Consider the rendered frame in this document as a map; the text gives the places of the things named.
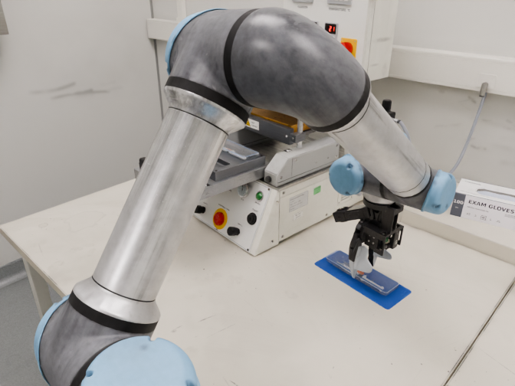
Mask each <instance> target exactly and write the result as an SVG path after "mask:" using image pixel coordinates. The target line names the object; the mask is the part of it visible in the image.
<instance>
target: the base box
mask: <svg viewBox="0 0 515 386"><path fill-rule="evenodd" d="M362 193H363V192H360V193H358V194H356V195H350V196H345V195H341V194H339V193H338V192H337V191H336V190H335V189H334V188H333V186H332V185H331V183H330V178H329V172H326V173H323V174H322V175H318V176H317V177H314V178H311V179H309V180H306V181H305V182H301V183H299V184H297V185H294V186H292V187H289V188H286V189H284V190H282V191H276V190H274V189H272V190H271V194H270V197H269V199H268V202H267V205H266V208H265V210H264V214H263V217H262V219H261V223H260V225H259V228H258V230H257V234H256V237H255V239H254V243H253V245H252V248H251V252H250V253H251V254H253V255H254V256H256V255H258V254H260V253H262V252H264V251H266V250H268V249H270V248H272V247H274V246H276V245H278V242H279V241H281V240H283V239H285V238H287V237H289V236H291V235H293V234H295V233H297V232H299V231H302V230H303V229H305V228H307V227H309V226H311V225H313V224H315V223H317V222H319V221H322V220H323V219H325V218H328V217H329V216H331V215H333V212H335V211H336V210H337V209H339V208H341V207H349V206H351V205H353V204H355V203H357V202H359V201H361V200H363V194H362Z"/></svg>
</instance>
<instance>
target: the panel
mask: <svg viewBox="0 0 515 386"><path fill-rule="evenodd" d="M248 184H249V186H250V193H249V195H248V196H247V197H246V198H242V197H240V196H239V194H238V187H236V188H233V189H230V190H228V191H224V192H222V193H220V194H217V195H214V196H211V197H209V198H206V199H203V200H201V201H199V202H198V205H201V206H203V207H205V213H204V214H203V213H201V214H196V213H195V212H194V214H193V216H195V217H196V218H198V219H199V220H200V221H202V222H204V223H205V224H207V225H208V226H209V227H211V228H213V229H214V230H216V231H217V232H218V233H220V234H222V235H223V236H225V237H226V238H228V239H229V240H231V241H232V242H234V243H235V244H237V245H238V246H239V247H241V248H242V249H244V250H246V251H247V252H248V253H250V252H251V248H252V245H253V243H254V239H255V237H256V234H257V232H258V228H259V225H260V223H261V219H262V217H263V214H264V210H265V208H266V205H267V202H268V199H269V197H270V194H271V190H272V188H270V187H268V186H266V185H264V184H262V183H260V182H258V181H256V180H255V181H252V182H249V183H248ZM258 192H260V193H261V194H262V198H261V200H257V199H256V194H257V193H258ZM217 212H222V213H223V215H224V216H225V220H224V223H223V224H222V225H221V226H218V225H216V224H215V222H214V216H215V214H216V213H217ZM249 214H254V216H255V222H254V223H253V224H249V223H248V222H247V216H248V215H249ZM229 227H237V228H239V229H240V234H239V235H238V236H237V235H235V236H229V235H228V234H227V229H228V228H229Z"/></svg>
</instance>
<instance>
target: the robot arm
mask: <svg viewBox="0 0 515 386"><path fill-rule="evenodd" d="M165 62H166V63H167V69H166V70H167V73H168V75H169V78H168V80H167V81H166V85H165V86H164V88H163V91H164V94H165V96H166V99H167V102H168V106H169V108H168V109H167V111H166V114H165V116H164V118H163V120H162V123H161V125H160V127H159V129H158V132H157V134H156V136H155V138H154V140H153V143H152V145H151V147H150V149H149V151H148V153H147V156H146V158H145V160H144V162H143V165H142V167H141V169H140V171H139V174H138V175H137V177H136V180H135V182H134V184H133V187H132V189H131V191H130V194H129V196H128V198H127V200H126V203H125V205H124V206H123V209H122V211H121V213H120V216H119V217H118V220H117V222H116V224H115V227H114V229H113V231H112V233H111V235H110V238H109V240H108V241H107V245H106V246H105V248H104V251H103V253H102V255H101V257H100V260H99V262H98V264H97V267H96V269H95V271H94V272H93V276H91V277H89V278H86V279H85V280H81V281H79V282H77V283H76V284H75V285H74V288H73V289H72V291H71V294H69V295H67V296H65V297H63V300H61V301H60V302H59V303H55V304H54V305H53V306H52V307H51V308H50V309H49V310H48V311H47V312H46V313H45V314H44V316H43V318H42V319H41V321H40V323H39V325H38V328H37V331H36V333H35V337H34V354H35V357H36V359H37V362H38V367H39V370H40V373H41V375H42V377H43V378H44V380H45V381H46V382H47V383H48V384H49V385H50V386H201V385H200V383H199V380H198V377H197V374H196V371H195V367H194V365H193V364H192V361H191V359H190V358H189V356H187V354H186V353H185V352H184V351H183V350H182V349H181V348H180V347H178V346H177V345H176V344H174V343H173V342H170V341H169V340H166V339H162V338H156V340H154V341H152V340H151V337H152V335H153V333H154V330H155V328H156V326H157V323H158V321H159V318H160V316H161V314H160V311H159V308H158V306H157V304H156V297H157V295H158V292H159V290H160V288H161V285H162V283H163V281H164V279H165V277H166V274H167V272H168V270H169V268H170V265H171V263H172V261H173V258H174V256H175V254H176V251H177V250H178V248H179V245H180V243H181V241H182V238H183V236H184V234H185V231H186V229H187V227H188V225H189V222H190V220H191V219H192V215H193V214H194V212H195V209H196V207H197V205H198V202H199V200H200V198H201V196H202V193H203V191H204V190H205V186H206V185H207V183H208V180H209V178H210V176H211V173H212V171H213V169H214V167H215V164H216V162H217V160H218V157H219V156H220V153H221V151H222V149H223V146H224V144H225V142H226V139H227V138H228V136H229V135H230V134H231V133H233V132H236V131H238V130H240V129H243V128H244V127H245V125H246V123H247V121H248V118H249V116H250V115H251V111H252V110H253V107H254V108H258V109H265V110H271V111H275V112H279V113H283V114H286V115H288V116H292V117H294V118H297V119H298V120H300V121H302V122H303V123H305V124H306V125H307V126H308V127H309V128H311V129H312V130H313V131H316V132H321V133H328V134H329V135H330V136H331V137H332V138H333V139H335V140H336V141H337V142H338V143H339V144H340V145H341V146H342V147H343V148H344V149H345V150H346V151H347V152H348V153H349V154H346V155H344V156H343V157H342V158H340V159H337V160H336V161H335V162H334V163H333V164H332V165H331V166H330V170H329V178H330V183H331V185H332V186H333V188H334V189H335V190H336V191H337V192H338V193H339V194H341V195H345V196H350V195H356V194H358V193H360V192H363V193H362V194H363V201H362V202H363V204H362V205H357V206H352V207H341V208H339V209H337V210H336V211H335V212H333V217H334V220H335V222H347V221H352V220H358V219H360V221H359V223H358V224H357V225H356V229H355V231H354V233H353V238H352V240H351V242H350V245H349V267H350V271H351V275H352V278H356V273H357V270H359V271H362V272H365V273H371V272H372V267H374V265H375V262H376V259H377V257H381V258H383V259H387V260H391V259H392V255H391V254H390V253H389V252H388V251H387V249H389V248H391V249H394V248H396V247H397V244H398V245H399V246H400V245H401V241H402V233H403V229H404V226H403V225H401V224H399V223H397V220H398V216H399V213H400V212H402V211H403V209H404V205H406V206H409V207H411V208H416V209H418V210H421V211H422V212H424V211H426V212H428V213H432V214H443V213H444V212H446V210H448V208H449V207H450V205H451V203H452V201H453V199H454V196H455V192H456V185H457V184H456V179H455V177H454V176H453V175H452V174H450V173H447V172H443V171H442V170H440V169H439V170H436V169H433V168H431V167H430V166H429V165H428V163H427V162H426V161H425V160H424V159H423V157H422V156H421V155H420V153H419V152H418V151H417V149H416V148H415V147H414V146H413V145H412V144H411V142H410V141H409V140H408V137H407V135H406V134H405V133H404V132H403V131H401V130H400V128H399V127H398V126H397V125H396V123H395V122H394V120H393V119H392V118H391V116H390V115H389V114H388V113H387V112H386V111H385V109H384V108H383V107H382V105H381V104H380V103H379V101H378V100H377V99H376V98H375V97H374V96H373V94H372V93H371V88H372V87H371V81H370V78H369V75H368V74H367V73H366V71H365V70H364V69H363V67H362V66H361V64H360V63H359V62H358V61H357V59H355V58H354V56H353V55H352V54H351V53H350V52H349V51H348V50H347V49H346V48H345V47H344V46H343V45H342V44H341V43H340V42H339V41H338V40H337V39H335V38H334V36H332V35H331V34H330V33H329V32H327V31H326V30H324V29H323V28H321V27H320V26H319V25H318V24H316V23H315V22H313V21H311V20H310V19H309V18H307V17H305V16H303V15H301V14H299V13H297V12H295V11H291V10H288V9H285V8H277V7H270V8H248V9H226V8H211V9H208V10H204V11H200V12H197V13H194V14H192V15H190V16H188V17H186V18H184V19H183V20H182V21H181V22H179V23H178V24H177V26H176V27H175V29H174V30H173V31H172V33H171V35H170V37H169V39H168V42H167V45H166V53H165ZM399 231H401V234H400V238H399ZM362 243H364V244H365V245H367V246H369V249H368V248H367V247H366V246H362ZM368 254H369V256H368ZM367 257H368V259H367Z"/></svg>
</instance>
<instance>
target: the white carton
mask: <svg viewBox="0 0 515 386"><path fill-rule="evenodd" d="M450 214H451V215H454V216H458V217H461V218H467V219H470V220H473V221H479V222H482V223H485V224H491V225H494V226H498V227H503V228H506V229H510V230H513V231H515V189H514V188H507V187H504V186H499V185H492V184H489V183H485V182H478V181H474V180H470V179H466V178H462V179H461V181H460V183H459V185H458V187H457V189H456V192H455V196H454V199H453V202H452V206H451V212H450Z"/></svg>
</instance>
